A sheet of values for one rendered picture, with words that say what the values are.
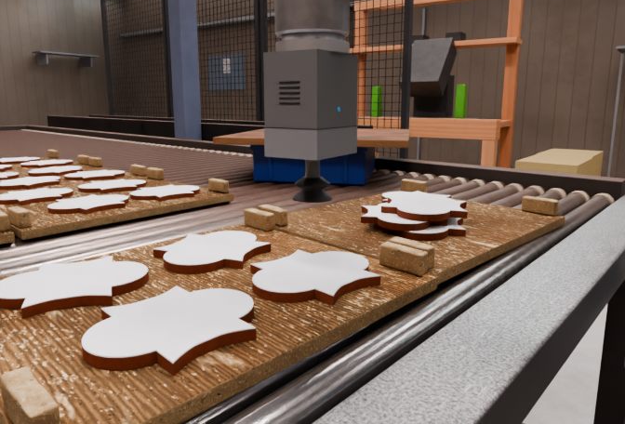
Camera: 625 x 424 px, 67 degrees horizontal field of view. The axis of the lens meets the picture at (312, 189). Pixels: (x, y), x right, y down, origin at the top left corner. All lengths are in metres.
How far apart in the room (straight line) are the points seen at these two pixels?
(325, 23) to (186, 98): 2.03
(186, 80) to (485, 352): 2.19
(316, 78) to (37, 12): 11.83
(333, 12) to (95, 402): 0.37
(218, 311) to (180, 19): 2.15
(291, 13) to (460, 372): 0.35
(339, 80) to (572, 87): 7.00
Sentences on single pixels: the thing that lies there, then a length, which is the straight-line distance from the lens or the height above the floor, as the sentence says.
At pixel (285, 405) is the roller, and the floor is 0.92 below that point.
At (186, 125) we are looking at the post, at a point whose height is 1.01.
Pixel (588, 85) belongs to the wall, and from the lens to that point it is 7.42.
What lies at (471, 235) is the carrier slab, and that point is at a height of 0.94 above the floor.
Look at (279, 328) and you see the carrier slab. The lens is 0.43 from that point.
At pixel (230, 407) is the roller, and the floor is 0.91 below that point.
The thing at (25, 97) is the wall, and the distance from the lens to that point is 11.89.
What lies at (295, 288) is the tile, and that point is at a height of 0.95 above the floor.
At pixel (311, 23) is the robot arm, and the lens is 0.47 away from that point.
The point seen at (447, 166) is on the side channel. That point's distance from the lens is 1.44.
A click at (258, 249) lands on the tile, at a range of 0.62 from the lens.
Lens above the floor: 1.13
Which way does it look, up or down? 10 degrees down
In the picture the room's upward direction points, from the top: straight up
